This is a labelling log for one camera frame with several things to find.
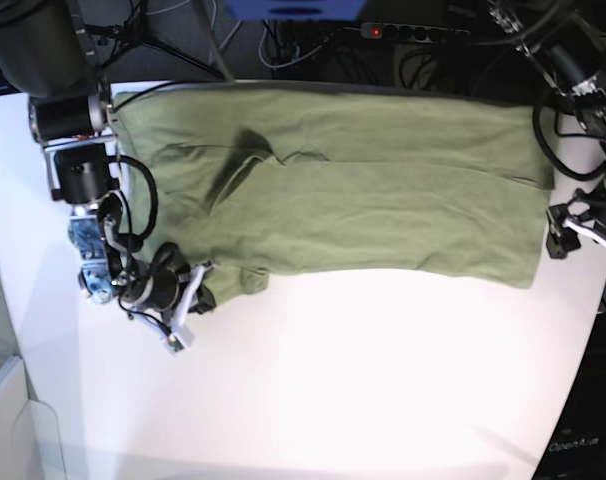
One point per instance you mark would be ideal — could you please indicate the right gripper, white bracket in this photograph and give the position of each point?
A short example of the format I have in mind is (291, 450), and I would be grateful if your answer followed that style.
(163, 298)

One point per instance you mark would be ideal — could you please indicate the left gripper, white bracket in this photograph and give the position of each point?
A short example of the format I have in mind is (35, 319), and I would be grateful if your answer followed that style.
(584, 215)

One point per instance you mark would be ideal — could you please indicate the green T-shirt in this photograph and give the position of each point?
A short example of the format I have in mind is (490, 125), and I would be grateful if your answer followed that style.
(266, 182)

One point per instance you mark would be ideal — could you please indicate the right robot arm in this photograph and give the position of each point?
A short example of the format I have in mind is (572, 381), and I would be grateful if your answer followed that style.
(113, 198)

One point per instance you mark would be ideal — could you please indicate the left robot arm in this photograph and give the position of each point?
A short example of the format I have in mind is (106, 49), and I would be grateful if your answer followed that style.
(570, 57)

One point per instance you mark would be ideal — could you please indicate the black OpenArm base box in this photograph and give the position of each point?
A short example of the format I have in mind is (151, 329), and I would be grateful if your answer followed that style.
(577, 447)

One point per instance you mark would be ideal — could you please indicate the white bin at left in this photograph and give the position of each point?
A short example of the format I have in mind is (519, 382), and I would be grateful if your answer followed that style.
(30, 446)

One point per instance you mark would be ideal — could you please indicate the black power strip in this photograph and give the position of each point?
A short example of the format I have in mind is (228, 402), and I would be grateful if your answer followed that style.
(413, 34)

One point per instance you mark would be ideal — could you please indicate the blue box overhead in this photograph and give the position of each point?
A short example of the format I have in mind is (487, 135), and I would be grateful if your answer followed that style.
(295, 9)

